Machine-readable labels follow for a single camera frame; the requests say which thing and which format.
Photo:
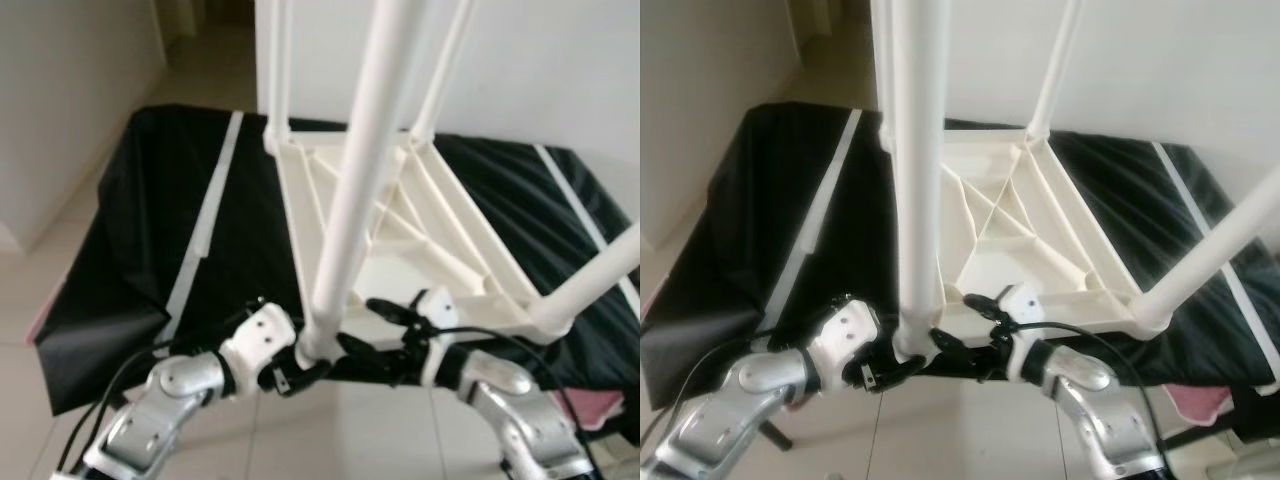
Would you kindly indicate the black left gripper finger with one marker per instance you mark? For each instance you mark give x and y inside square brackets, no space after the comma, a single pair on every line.
[902,368]
[312,372]

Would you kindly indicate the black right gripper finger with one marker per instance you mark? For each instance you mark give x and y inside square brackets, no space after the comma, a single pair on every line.
[985,305]
[368,352]
[392,310]
[958,346]

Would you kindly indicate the black metal stand leg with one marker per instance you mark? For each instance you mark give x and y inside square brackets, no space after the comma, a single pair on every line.
[1215,432]
[776,435]

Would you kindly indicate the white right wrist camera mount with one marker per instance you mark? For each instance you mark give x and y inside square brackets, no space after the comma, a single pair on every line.
[438,308]
[1022,303]

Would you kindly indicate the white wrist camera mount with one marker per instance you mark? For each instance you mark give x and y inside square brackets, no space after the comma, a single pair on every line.
[438,308]
[1022,303]
[850,330]
[262,335]

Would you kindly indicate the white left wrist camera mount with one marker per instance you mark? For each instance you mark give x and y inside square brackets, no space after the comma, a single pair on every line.
[850,330]
[262,335]

